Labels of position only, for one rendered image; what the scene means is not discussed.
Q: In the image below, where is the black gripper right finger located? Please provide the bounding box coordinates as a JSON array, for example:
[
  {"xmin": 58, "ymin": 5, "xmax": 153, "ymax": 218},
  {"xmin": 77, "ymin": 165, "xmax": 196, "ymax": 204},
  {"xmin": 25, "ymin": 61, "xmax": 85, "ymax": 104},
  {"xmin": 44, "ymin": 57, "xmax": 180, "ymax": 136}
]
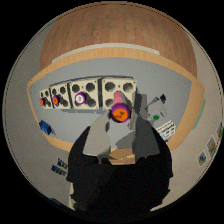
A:
[{"xmin": 129, "ymin": 110, "xmax": 173, "ymax": 178}]

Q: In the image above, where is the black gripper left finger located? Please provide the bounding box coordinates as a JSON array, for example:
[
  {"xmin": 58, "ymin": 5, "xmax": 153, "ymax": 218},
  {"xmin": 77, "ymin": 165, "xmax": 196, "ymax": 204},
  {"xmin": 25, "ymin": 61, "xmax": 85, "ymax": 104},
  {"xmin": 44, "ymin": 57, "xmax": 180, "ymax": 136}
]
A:
[{"xmin": 66, "ymin": 109, "xmax": 111, "ymax": 183}]

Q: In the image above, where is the blue tube rack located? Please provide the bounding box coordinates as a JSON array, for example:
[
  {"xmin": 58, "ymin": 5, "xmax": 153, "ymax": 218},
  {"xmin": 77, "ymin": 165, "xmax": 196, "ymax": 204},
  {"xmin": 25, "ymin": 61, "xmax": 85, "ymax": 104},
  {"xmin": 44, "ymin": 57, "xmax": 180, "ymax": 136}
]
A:
[{"xmin": 39, "ymin": 120, "xmax": 52, "ymax": 135}]

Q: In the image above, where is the beige block with round holes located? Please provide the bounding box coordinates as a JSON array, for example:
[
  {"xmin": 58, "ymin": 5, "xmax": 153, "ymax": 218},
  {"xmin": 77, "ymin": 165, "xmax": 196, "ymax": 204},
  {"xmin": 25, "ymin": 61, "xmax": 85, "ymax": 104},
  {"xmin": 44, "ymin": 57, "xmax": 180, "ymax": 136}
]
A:
[
  {"xmin": 102, "ymin": 77, "xmax": 136, "ymax": 110},
  {"xmin": 50, "ymin": 80, "xmax": 77, "ymax": 109},
  {"xmin": 70, "ymin": 77, "xmax": 103, "ymax": 109},
  {"xmin": 39, "ymin": 85, "xmax": 55, "ymax": 109}
]

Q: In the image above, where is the grey bench mat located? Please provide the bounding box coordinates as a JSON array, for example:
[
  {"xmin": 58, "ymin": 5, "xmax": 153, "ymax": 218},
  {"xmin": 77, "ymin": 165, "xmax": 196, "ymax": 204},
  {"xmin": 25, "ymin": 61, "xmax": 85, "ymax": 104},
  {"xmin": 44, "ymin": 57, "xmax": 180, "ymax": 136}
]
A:
[{"xmin": 29, "ymin": 57, "xmax": 192, "ymax": 149}]

